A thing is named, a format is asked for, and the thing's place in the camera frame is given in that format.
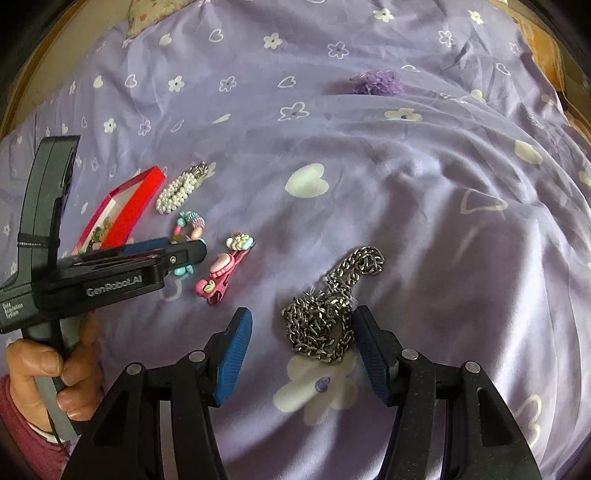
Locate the purple floral blanket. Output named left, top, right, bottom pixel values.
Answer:
left=0, top=0, right=591, bottom=480

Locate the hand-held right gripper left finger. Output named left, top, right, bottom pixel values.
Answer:
left=61, top=307, right=254, bottom=480

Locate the person's left forearm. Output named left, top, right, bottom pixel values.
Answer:
left=0, top=374, right=75, bottom=480

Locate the purple fluffy scrunchie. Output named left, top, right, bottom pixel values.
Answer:
left=348, top=70, right=402, bottom=97

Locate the red cardboard box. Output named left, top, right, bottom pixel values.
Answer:
left=69, top=166, right=166, bottom=257

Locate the silver chain necklace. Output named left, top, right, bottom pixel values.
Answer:
left=281, top=246, right=386, bottom=364

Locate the pink decorated hair clip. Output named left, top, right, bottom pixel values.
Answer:
left=195, top=233, right=256, bottom=306

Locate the colourful bead bracelet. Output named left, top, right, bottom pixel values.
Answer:
left=168, top=210, right=208, bottom=280

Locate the cartoon printed pillow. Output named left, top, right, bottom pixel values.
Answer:
left=127, top=0, right=178, bottom=40

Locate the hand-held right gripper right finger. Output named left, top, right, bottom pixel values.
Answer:
left=352, top=305, right=543, bottom=480

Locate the person's left hand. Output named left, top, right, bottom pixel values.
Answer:
left=6, top=314, right=105, bottom=428

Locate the white pearl bracelet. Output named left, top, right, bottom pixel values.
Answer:
left=156, top=161, right=215, bottom=215

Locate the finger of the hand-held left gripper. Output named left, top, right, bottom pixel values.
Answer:
left=159, top=239, right=208, bottom=274
left=121, top=237, right=172, bottom=256

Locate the orange cloth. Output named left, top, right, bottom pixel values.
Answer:
left=522, top=14, right=570, bottom=108

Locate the wooden bed frame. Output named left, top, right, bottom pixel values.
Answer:
left=0, top=0, right=139, bottom=144

